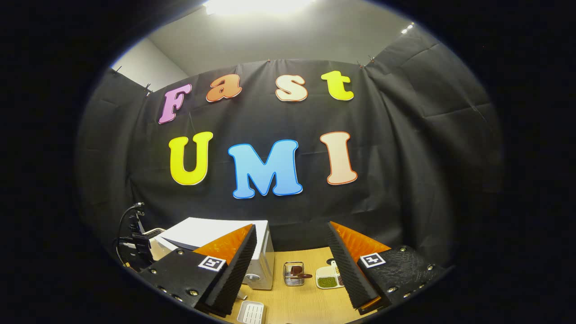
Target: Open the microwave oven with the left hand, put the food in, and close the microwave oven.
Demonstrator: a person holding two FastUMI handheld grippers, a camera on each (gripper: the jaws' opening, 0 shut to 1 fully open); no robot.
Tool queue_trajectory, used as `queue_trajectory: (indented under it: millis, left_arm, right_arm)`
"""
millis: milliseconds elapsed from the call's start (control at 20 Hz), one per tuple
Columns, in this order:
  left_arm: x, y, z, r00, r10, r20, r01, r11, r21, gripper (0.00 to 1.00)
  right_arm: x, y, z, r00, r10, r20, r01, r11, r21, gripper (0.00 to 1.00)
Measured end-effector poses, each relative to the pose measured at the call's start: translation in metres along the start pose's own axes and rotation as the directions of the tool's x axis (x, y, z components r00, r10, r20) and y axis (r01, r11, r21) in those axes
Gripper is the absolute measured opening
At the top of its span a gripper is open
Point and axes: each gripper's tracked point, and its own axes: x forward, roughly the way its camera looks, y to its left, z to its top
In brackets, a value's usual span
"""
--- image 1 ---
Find metal wire basket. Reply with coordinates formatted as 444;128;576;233
283;261;306;287

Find black backdrop cloth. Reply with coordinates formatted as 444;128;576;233
74;27;504;270

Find white microwave oven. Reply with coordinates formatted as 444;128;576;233
155;217;275;291

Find white toaster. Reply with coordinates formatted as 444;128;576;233
143;228;174;262

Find small white tray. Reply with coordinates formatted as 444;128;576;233
237;300;265;324

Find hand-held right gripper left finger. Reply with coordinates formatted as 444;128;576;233
139;224;258;316

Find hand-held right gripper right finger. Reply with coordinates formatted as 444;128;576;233
327;221;448;315

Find white divided dish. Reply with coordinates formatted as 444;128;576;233
315;259;345;290

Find large ceiling light panel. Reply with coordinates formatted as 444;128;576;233
202;0;315;16

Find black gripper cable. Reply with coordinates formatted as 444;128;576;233
116;202;145;257

